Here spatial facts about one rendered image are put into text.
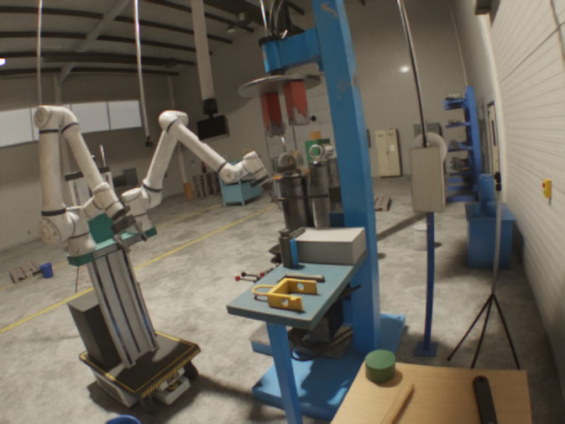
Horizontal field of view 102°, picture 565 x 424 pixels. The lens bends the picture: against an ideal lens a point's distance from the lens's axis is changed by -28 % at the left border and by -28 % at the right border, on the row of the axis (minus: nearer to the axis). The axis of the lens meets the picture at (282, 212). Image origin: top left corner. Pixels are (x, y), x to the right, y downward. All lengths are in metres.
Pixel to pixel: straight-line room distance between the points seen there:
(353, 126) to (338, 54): 0.45
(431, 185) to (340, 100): 0.77
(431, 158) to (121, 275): 2.25
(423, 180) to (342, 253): 0.74
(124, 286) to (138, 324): 0.33
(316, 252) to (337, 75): 1.04
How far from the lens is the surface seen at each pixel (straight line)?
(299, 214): 2.15
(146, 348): 2.67
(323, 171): 3.49
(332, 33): 2.03
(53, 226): 1.81
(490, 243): 3.99
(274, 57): 2.21
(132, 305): 2.51
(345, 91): 1.93
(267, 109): 2.33
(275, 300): 1.29
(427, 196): 2.05
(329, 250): 1.63
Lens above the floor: 1.69
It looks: 12 degrees down
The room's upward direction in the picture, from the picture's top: 9 degrees counter-clockwise
